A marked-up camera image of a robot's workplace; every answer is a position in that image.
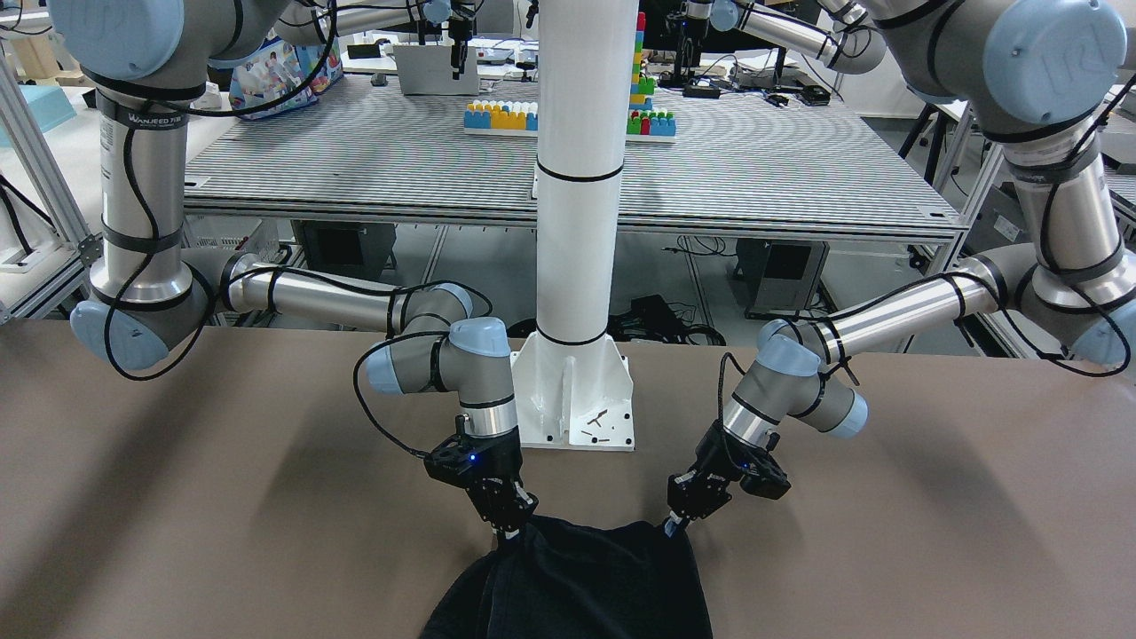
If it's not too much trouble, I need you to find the white plastic basket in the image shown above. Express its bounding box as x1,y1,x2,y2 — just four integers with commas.
187,216,279,260

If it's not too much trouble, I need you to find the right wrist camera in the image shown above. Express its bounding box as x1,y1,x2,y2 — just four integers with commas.
421,434,477,490

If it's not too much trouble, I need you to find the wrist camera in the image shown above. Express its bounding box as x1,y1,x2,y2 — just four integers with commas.
740,448,792,499
421,434,477,490

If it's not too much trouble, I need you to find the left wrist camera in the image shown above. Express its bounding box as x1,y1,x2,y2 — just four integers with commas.
740,448,792,499

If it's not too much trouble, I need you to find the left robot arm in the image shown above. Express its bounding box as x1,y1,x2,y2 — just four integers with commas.
662,1,1133,537

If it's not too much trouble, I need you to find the black graphic t-shirt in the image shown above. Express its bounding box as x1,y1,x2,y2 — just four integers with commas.
421,517,715,638

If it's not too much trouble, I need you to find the colourful printed bag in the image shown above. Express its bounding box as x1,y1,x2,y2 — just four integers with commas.
229,38,343,121

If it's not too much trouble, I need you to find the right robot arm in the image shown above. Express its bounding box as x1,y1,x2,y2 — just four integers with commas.
45,1,537,541

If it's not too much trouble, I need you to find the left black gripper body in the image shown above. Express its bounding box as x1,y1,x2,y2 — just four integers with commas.
667,422,754,525

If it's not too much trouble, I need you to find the white central robot column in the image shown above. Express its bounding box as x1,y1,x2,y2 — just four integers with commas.
512,1,638,453

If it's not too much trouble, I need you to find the colourful toy block set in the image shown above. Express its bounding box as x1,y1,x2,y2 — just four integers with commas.
461,13,679,143

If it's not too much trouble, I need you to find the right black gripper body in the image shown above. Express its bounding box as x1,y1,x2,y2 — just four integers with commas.
459,430,538,533

